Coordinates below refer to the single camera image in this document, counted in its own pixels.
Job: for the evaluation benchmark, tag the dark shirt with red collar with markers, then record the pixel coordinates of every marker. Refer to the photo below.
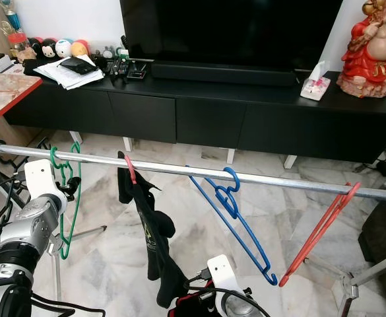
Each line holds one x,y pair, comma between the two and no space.
183,307

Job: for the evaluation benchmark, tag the green plastic hanger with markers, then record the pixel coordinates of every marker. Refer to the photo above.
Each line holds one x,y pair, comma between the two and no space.
70,231

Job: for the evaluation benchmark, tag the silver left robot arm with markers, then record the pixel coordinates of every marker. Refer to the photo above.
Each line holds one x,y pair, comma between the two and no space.
34,224

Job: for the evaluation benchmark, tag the red plastic hanger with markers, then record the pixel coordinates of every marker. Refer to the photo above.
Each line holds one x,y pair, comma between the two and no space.
282,281
130,173

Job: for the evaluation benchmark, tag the blue plastic hanger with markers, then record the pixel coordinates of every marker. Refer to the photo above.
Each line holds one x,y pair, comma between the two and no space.
270,279

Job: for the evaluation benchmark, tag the black T-shirt with logo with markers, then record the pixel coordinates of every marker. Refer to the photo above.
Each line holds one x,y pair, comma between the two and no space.
156,244

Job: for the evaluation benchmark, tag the silver metal clothes rack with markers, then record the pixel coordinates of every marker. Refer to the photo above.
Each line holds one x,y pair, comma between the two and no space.
166,167

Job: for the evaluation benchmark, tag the white paper stack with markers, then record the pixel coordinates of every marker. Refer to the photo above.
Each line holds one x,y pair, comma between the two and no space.
70,80

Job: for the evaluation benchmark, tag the marble top folding table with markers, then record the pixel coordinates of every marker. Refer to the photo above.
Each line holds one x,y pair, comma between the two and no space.
8,92

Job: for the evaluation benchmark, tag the black wallet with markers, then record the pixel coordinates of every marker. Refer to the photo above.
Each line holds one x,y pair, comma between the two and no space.
77,65

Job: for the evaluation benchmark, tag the black desk organizer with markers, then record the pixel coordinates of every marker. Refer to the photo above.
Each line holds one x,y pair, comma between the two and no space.
123,66

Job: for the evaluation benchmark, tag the white round plush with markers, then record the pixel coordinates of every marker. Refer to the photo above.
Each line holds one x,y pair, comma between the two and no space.
63,48

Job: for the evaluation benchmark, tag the orange round plush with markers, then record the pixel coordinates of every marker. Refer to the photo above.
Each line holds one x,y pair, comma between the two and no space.
80,48

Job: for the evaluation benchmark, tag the black mouse plush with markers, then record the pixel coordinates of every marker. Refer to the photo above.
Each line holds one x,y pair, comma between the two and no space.
41,49

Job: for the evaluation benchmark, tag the red lidded jar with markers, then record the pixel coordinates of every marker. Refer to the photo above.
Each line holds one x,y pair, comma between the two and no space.
18,47

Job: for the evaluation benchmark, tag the blue and gold trophy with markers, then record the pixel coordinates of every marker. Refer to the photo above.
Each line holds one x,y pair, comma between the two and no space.
10,14

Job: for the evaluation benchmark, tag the black TV cabinet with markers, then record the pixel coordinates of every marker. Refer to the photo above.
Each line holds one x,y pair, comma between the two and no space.
252,122

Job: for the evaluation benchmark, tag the black soundbar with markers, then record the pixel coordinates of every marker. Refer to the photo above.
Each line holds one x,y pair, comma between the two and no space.
225,73

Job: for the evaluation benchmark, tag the black flat television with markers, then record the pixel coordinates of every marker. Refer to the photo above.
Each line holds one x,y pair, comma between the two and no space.
232,30

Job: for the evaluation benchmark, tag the white tissue box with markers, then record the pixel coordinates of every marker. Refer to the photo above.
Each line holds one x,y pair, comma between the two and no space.
315,86

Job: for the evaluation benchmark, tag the red robed figurine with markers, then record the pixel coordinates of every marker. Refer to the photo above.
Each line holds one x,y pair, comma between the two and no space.
371,56

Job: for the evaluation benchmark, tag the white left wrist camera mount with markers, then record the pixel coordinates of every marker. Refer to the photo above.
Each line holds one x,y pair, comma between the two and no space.
39,178

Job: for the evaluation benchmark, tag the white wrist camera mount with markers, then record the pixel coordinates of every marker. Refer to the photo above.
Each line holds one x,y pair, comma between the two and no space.
39,178
222,272

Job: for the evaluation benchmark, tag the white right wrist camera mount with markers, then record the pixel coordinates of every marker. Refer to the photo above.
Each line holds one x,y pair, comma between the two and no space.
222,272

